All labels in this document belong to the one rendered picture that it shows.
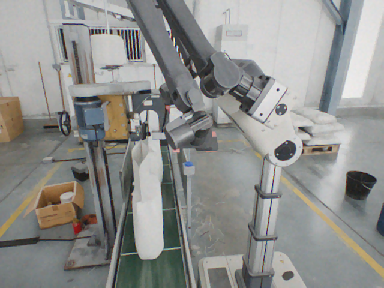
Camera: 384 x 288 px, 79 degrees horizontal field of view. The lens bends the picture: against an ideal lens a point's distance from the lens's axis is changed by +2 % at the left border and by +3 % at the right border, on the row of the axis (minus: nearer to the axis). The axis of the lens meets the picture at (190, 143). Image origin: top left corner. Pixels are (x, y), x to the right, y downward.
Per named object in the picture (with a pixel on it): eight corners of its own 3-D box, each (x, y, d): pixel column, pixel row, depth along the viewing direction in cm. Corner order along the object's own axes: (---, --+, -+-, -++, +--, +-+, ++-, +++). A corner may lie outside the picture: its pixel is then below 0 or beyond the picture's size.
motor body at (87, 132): (104, 143, 141) (98, 102, 132) (77, 144, 139) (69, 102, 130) (108, 134, 155) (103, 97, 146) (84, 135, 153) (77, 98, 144)
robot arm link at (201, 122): (218, 121, 59) (205, 105, 61) (196, 133, 57) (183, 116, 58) (212, 134, 65) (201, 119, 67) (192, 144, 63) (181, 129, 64)
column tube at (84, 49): (116, 246, 202) (83, 24, 140) (101, 248, 200) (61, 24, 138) (118, 237, 212) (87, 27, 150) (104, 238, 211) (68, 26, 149)
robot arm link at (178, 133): (197, 85, 57) (186, 95, 65) (156, 104, 53) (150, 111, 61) (218, 128, 58) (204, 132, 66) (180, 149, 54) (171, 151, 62)
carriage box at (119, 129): (128, 140, 162) (123, 95, 151) (77, 142, 158) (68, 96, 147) (131, 129, 185) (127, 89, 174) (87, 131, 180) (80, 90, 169)
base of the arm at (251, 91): (263, 76, 71) (242, 110, 74) (242, 62, 69) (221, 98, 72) (276, 79, 63) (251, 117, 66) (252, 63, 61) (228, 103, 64)
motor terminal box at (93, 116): (106, 127, 135) (103, 107, 131) (87, 130, 129) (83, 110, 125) (102, 123, 141) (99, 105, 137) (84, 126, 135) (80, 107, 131)
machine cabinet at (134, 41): (194, 140, 462) (195, 22, 387) (73, 146, 430) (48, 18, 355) (186, 123, 569) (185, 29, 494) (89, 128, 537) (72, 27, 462)
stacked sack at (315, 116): (338, 124, 390) (340, 115, 385) (314, 125, 384) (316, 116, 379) (312, 114, 452) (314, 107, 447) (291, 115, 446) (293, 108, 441)
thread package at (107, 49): (122, 67, 128) (118, 32, 121) (90, 67, 125) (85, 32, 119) (125, 65, 143) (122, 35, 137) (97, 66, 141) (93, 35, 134)
